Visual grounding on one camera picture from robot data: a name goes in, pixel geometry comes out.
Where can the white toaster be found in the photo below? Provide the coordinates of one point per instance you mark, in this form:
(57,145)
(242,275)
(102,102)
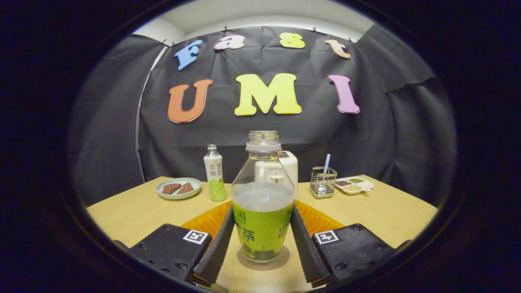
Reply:
(291,171)

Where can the white divided dish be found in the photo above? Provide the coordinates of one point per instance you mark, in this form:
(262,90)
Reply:
(354,188)

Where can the brown food piece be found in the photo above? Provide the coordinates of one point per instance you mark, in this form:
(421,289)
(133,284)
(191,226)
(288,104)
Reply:
(171,188)
(186,188)

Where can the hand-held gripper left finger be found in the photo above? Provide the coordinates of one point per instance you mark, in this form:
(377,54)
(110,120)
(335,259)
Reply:
(220,252)

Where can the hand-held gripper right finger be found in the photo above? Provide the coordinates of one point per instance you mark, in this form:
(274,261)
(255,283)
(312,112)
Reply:
(303,252)

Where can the tall white green bottle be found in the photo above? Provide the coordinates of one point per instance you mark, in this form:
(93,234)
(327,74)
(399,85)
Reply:
(215,175)

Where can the pale green plate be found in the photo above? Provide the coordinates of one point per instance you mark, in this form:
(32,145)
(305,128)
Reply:
(179,196)

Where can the brown round coaster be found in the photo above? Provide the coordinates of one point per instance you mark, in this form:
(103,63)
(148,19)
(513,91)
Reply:
(281,260)

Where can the wooden table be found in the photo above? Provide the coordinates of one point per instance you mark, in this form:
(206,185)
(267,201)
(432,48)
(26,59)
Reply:
(386,215)

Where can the green label juice bottle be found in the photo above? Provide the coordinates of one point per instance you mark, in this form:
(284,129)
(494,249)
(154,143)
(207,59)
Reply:
(262,232)

